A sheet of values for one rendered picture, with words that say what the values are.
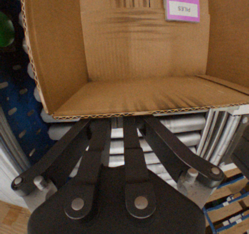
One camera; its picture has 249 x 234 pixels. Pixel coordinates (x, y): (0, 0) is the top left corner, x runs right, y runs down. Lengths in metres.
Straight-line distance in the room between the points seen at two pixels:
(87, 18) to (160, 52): 0.16
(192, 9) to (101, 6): 0.19
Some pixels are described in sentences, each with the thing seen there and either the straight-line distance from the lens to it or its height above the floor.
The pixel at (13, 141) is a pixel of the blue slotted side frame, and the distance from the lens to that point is 0.31.
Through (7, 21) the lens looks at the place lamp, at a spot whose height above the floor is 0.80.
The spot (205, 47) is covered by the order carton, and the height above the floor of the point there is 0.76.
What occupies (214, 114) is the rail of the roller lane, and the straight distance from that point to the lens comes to 0.43.
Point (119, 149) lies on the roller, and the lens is 0.37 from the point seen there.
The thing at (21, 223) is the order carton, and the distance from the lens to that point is 0.60.
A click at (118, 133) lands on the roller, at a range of 0.33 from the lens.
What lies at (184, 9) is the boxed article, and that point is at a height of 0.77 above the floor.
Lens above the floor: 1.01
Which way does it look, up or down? 66 degrees down
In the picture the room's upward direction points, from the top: 174 degrees clockwise
